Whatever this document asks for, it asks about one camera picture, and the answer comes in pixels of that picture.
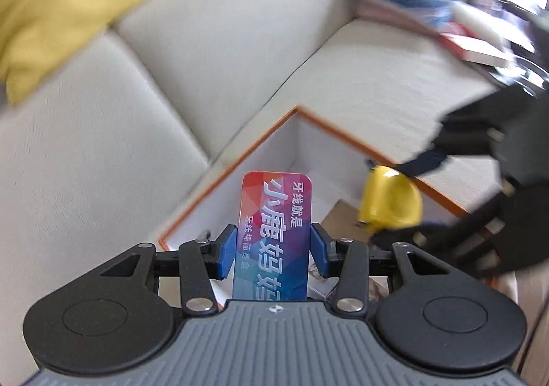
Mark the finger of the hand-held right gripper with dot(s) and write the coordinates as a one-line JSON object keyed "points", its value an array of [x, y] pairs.
{"points": [[454, 236], [465, 133]]}

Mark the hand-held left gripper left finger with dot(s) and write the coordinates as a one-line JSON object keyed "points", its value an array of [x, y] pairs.
{"points": [[227, 251]]}

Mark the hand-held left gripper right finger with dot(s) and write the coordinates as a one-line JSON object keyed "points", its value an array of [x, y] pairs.
{"points": [[320, 251]]}

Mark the red and blue tin box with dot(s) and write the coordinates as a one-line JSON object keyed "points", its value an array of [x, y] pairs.
{"points": [[274, 236]]}

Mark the yellow tape measure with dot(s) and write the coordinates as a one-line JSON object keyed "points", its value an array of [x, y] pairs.
{"points": [[390, 201]]}

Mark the orange storage box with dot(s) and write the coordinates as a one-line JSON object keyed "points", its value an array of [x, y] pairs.
{"points": [[274, 146]]}

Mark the brown cardboard box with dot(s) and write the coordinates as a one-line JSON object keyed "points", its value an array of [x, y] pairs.
{"points": [[343, 218]]}

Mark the red book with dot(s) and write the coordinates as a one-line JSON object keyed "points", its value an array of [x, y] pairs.
{"points": [[472, 47]]}

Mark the beige sofa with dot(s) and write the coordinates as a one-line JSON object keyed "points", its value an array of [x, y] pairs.
{"points": [[150, 81]]}

